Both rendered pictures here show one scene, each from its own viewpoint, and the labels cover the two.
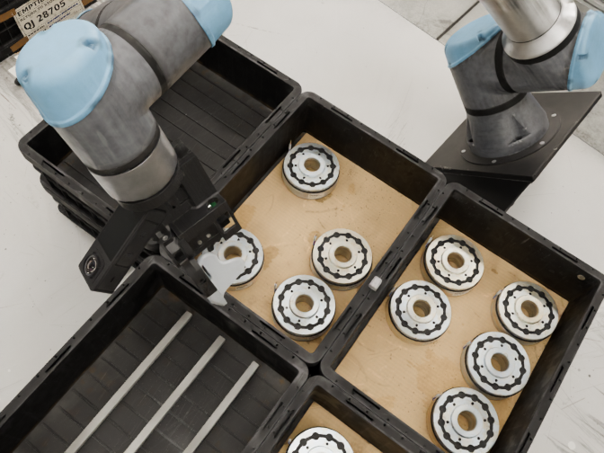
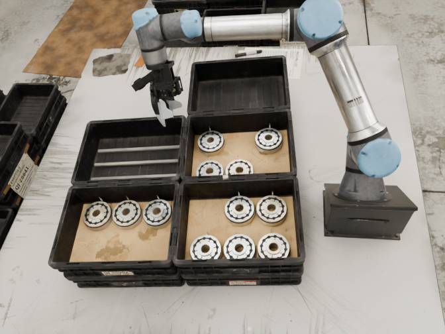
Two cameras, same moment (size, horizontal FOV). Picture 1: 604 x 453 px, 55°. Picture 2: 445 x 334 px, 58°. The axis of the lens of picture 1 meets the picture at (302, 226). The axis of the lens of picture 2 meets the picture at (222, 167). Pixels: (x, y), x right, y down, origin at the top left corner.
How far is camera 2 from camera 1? 0.91 m
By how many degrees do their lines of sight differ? 37
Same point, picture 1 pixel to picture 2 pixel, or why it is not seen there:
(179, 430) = (144, 171)
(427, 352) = (227, 225)
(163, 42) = (167, 24)
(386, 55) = not seen: hidden behind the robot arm
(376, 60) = not seen: hidden behind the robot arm
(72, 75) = (137, 17)
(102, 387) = (143, 144)
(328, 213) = (257, 159)
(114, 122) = (143, 36)
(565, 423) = (257, 321)
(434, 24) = not seen: outside the picture
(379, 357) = (212, 211)
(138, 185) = (146, 59)
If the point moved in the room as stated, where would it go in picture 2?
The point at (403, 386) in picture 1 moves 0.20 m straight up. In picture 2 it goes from (206, 225) to (197, 196)
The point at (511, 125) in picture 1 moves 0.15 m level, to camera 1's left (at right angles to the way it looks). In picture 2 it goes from (353, 183) to (327, 150)
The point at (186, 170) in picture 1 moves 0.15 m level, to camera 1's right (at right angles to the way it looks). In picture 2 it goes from (164, 67) to (182, 98)
